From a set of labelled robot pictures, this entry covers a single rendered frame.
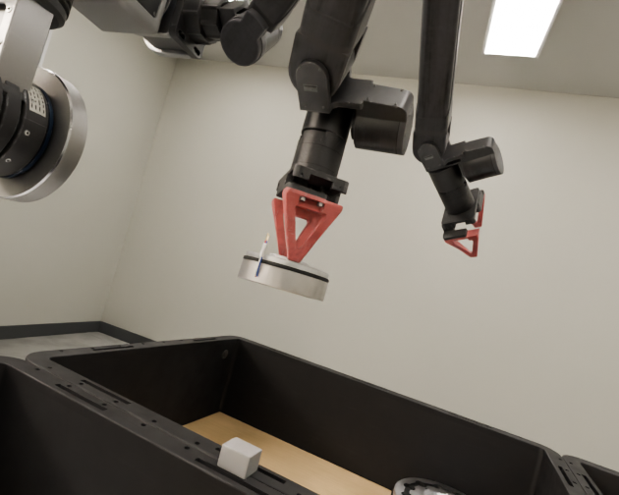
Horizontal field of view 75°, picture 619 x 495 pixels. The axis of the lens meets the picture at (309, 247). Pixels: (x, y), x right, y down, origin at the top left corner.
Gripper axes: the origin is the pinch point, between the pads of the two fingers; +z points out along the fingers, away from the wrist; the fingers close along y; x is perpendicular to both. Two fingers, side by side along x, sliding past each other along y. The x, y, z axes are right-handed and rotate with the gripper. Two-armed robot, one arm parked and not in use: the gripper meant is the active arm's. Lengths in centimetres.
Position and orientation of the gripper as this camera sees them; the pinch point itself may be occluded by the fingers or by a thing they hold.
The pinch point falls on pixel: (290, 254)
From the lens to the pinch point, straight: 47.4
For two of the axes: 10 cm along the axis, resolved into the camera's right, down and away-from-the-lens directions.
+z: -2.7, 9.6, -1.0
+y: -2.6, 0.3, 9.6
